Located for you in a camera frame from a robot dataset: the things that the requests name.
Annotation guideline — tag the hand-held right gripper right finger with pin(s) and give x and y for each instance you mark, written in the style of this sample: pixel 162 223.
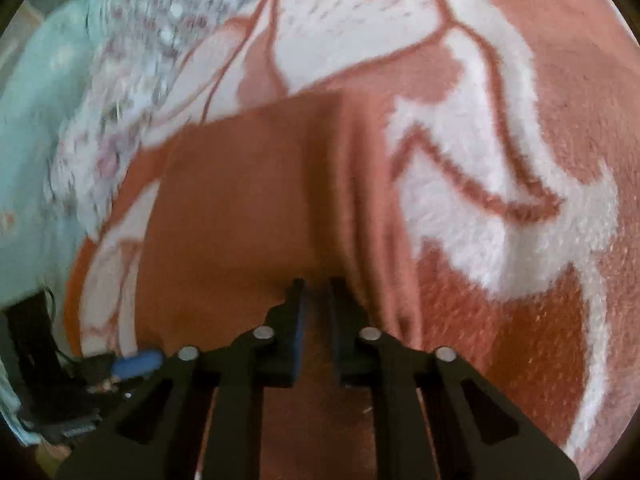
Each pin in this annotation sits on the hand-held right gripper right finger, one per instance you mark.
pixel 336 342

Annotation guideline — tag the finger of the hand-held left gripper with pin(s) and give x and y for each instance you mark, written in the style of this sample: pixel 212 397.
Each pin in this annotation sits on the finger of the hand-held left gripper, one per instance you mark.
pixel 139 362

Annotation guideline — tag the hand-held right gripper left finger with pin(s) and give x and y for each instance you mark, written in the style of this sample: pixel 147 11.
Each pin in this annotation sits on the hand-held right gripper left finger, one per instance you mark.
pixel 299 342

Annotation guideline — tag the orange knit sweater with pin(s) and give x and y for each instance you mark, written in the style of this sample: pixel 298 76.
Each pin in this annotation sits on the orange knit sweater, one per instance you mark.
pixel 240 200

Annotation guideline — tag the orange and white blanket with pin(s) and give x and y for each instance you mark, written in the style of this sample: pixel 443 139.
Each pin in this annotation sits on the orange and white blanket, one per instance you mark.
pixel 480 210

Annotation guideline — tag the teal floral quilt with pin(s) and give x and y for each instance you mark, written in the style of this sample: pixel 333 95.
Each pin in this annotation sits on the teal floral quilt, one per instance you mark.
pixel 40 135

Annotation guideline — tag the floral bed sheet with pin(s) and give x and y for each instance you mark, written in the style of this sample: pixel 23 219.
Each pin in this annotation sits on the floral bed sheet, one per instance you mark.
pixel 145 60

